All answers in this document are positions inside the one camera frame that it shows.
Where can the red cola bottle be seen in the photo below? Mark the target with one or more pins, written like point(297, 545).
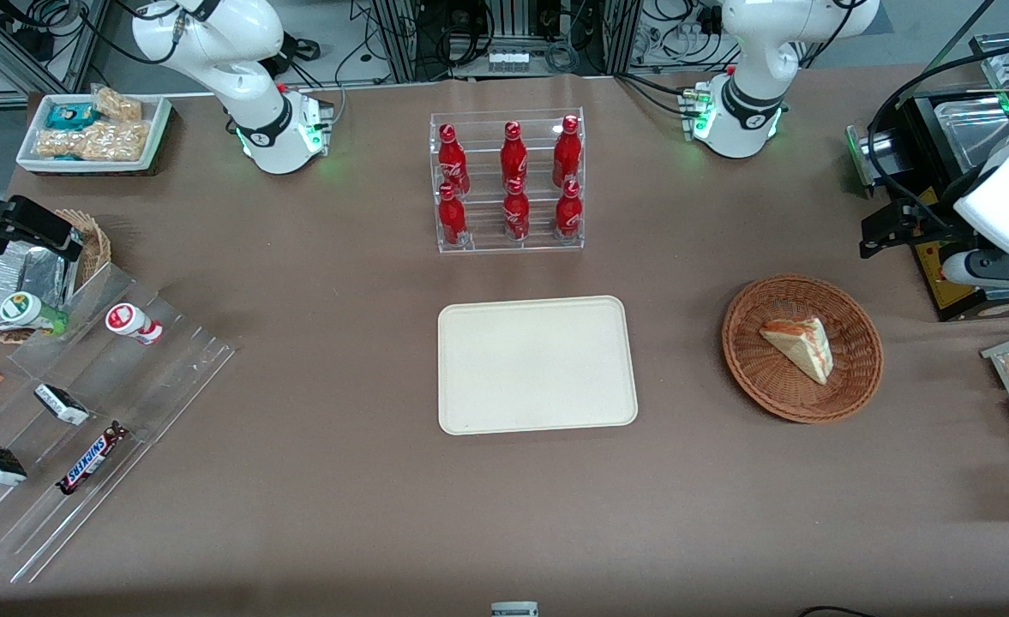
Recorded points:
point(567, 154)
point(516, 214)
point(513, 154)
point(452, 218)
point(453, 163)
point(567, 214)

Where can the green lid yogurt bottle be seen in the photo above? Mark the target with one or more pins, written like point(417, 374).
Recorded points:
point(28, 310)

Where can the white power strip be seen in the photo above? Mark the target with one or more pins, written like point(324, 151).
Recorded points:
point(508, 60)

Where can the large round wicker basket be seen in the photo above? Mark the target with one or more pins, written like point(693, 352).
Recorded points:
point(761, 377)

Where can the Snickers chocolate bar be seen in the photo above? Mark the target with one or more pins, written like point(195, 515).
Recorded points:
point(91, 458)

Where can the black food warmer appliance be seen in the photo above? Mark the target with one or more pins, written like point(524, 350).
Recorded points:
point(941, 283)

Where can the aluminium equipment frame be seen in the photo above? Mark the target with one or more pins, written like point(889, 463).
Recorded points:
point(401, 43)

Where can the small rice cracker pack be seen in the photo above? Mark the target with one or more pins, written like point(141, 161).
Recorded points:
point(118, 104)

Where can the black white snack bar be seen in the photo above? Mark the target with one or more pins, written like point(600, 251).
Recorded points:
point(62, 404)
point(0, 464)

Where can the silver foil package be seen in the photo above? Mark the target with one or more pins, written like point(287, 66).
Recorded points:
point(33, 274)

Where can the beige rectangular tray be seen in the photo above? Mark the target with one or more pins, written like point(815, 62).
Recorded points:
point(534, 368)

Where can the large rice cracker pack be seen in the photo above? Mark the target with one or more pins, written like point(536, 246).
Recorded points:
point(93, 141)

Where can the red label yogurt bottle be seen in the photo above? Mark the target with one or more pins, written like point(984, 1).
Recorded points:
point(131, 321)

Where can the clear acrylic stepped display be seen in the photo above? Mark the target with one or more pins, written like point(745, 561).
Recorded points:
point(153, 377)

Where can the clear acrylic bottle rack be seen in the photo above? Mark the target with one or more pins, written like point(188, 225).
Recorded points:
point(483, 171)

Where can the teal snack packet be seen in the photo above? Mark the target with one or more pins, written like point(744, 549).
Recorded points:
point(69, 116)

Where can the small wicker basket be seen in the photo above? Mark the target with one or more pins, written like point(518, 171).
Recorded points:
point(97, 248)

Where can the small grey white device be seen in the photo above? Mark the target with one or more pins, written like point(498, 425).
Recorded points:
point(514, 609)

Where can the triangle sandwich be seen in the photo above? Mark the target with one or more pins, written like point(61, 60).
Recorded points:
point(800, 343)

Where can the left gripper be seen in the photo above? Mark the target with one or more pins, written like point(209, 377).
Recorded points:
point(929, 219)

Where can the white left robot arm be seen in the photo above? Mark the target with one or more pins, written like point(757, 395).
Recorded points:
point(748, 103)

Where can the white rectangular snack bin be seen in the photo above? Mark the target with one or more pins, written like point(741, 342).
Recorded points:
point(157, 128)

